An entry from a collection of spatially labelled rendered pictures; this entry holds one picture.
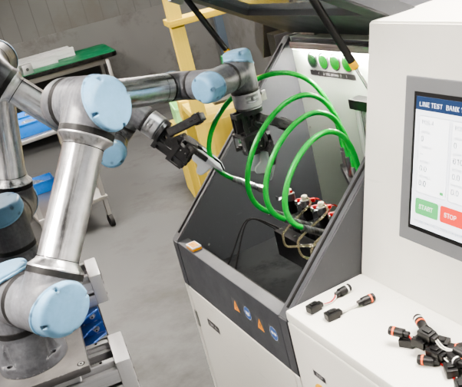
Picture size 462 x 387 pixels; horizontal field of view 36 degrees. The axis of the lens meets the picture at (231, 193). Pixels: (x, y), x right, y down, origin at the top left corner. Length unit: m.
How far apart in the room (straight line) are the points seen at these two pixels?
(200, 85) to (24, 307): 0.68
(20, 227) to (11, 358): 0.52
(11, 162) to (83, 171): 0.67
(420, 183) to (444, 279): 0.20
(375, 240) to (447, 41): 0.49
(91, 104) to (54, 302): 0.39
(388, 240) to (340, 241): 0.12
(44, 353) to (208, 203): 0.85
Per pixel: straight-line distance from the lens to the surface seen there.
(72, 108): 1.47
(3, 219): 2.00
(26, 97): 1.92
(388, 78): 1.58
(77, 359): 1.60
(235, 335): 2.06
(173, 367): 3.41
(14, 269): 1.53
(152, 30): 9.08
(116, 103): 1.47
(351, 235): 1.70
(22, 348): 1.59
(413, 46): 1.52
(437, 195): 1.49
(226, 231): 2.28
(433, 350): 1.40
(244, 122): 1.86
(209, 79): 1.74
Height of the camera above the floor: 1.81
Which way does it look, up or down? 20 degrees down
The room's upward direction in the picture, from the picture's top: 14 degrees counter-clockwise
